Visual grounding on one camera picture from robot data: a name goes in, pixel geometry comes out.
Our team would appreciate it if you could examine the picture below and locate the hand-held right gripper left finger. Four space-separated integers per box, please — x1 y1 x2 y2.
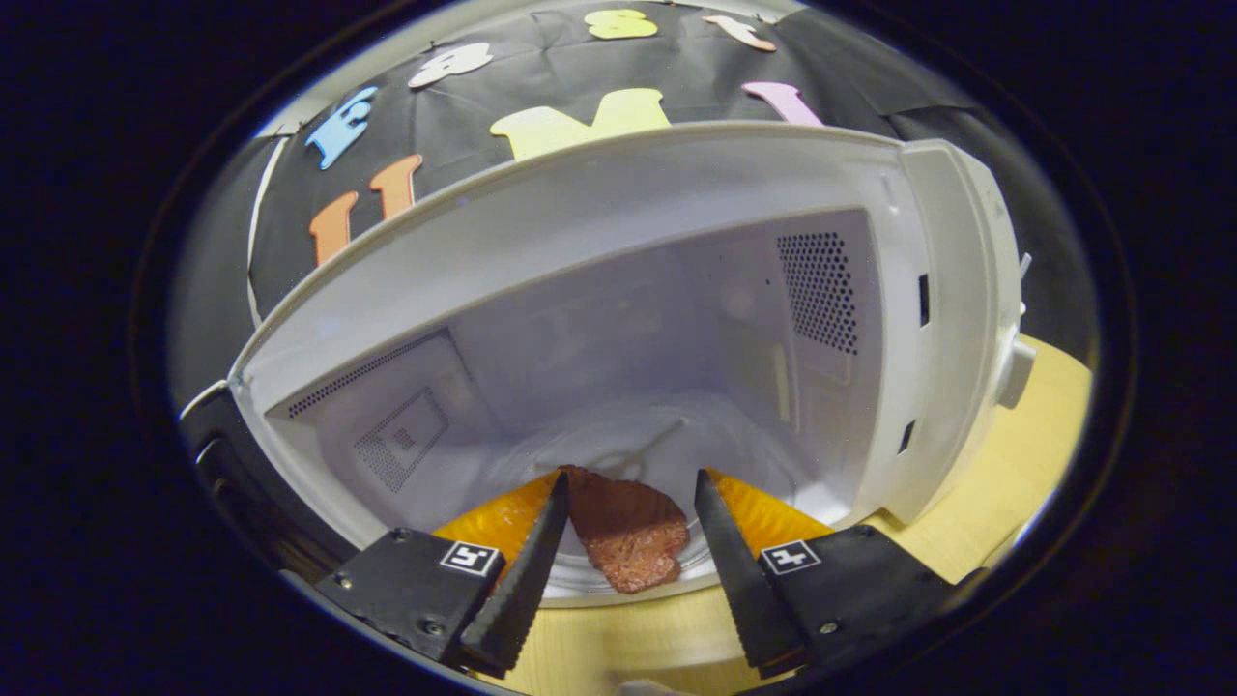
314 471 571 680

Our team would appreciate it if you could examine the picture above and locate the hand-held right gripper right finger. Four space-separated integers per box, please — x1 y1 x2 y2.
694 469 987 680

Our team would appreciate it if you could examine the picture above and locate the brown meat slice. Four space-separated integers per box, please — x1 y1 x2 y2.
561 465 692 595

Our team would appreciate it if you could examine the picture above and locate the white microwave oven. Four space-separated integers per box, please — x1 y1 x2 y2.
179 121 1040 608

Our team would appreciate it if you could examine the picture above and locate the glass turntable plate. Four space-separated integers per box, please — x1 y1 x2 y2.
498 411 837 605

